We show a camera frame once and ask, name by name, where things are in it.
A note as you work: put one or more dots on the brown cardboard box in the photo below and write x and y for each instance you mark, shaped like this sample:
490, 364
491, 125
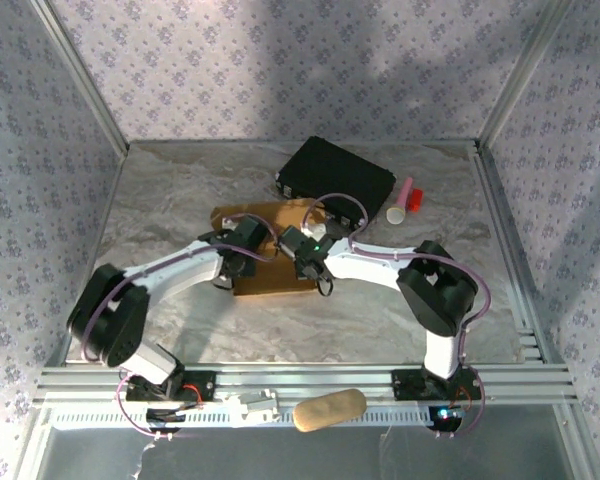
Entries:
275, 280

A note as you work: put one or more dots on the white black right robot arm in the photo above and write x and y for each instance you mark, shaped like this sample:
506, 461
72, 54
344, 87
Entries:
370, 262

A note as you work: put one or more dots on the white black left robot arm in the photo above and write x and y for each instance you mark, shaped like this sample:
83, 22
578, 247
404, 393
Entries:
180, 267

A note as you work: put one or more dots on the black hard case chrome trim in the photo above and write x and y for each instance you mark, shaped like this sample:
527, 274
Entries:
335, 170

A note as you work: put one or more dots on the pink and white bottle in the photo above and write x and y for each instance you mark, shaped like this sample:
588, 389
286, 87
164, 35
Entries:
396, 214

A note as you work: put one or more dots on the small red block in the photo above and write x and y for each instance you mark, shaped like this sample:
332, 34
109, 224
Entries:
417, 200

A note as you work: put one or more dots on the tan oval sponge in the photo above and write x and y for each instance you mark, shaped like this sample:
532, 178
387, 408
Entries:
330, 410

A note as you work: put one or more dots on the small black controller board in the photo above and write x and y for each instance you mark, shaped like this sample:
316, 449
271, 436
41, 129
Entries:
165, 416
445, 419

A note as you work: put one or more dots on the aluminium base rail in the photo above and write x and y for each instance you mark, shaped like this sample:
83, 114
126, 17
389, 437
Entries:
305, 382

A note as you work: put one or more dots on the white plastic bracket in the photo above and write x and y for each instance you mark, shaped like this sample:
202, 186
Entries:
250, 407

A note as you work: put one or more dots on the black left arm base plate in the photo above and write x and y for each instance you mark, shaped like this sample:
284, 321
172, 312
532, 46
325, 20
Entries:
205, 392

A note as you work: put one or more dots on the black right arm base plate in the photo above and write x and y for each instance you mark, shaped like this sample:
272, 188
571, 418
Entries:
405, 385

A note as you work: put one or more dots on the aluminium side rail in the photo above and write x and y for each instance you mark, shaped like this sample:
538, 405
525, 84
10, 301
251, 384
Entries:
501, 215

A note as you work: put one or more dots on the aluminium corner post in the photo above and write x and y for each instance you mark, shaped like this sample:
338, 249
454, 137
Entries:
88, 85
521, 75

